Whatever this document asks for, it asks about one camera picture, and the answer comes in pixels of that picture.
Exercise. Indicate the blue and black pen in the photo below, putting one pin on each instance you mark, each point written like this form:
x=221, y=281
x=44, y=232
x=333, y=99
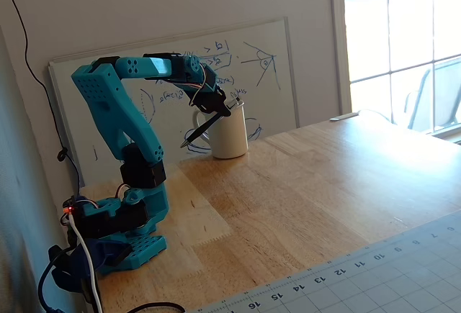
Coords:
x=198, y=133

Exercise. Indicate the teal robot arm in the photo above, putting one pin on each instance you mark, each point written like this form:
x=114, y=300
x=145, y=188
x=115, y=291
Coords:
x=108, y=104

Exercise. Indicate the patio chair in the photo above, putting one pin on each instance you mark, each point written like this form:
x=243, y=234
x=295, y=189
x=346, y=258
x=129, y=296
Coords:
x=443, y=97

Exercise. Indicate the small white flat strip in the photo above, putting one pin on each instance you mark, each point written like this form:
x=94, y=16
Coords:
x=344, y=117

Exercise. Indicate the white framed window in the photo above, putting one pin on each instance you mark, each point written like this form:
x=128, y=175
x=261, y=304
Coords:
x=403, y=39

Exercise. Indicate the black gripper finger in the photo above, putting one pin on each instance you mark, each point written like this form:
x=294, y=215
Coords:
x=222, y=99
x=222, y=111

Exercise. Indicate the grey gridded cutting mat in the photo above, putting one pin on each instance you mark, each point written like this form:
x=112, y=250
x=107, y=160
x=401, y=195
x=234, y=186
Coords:
x=378, y=277

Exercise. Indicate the white ceramic mug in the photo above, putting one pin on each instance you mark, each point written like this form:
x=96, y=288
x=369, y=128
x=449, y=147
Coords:
x=230, y=136

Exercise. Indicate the white whiteboard with drawings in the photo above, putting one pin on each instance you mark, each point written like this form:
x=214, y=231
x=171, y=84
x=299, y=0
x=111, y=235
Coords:
x=252, y=104

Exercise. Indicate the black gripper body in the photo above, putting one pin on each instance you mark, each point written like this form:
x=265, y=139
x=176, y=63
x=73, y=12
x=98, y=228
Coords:
x=210, y=101

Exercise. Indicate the blue table clamp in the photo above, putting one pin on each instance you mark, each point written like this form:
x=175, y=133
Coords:
x=90, y=259

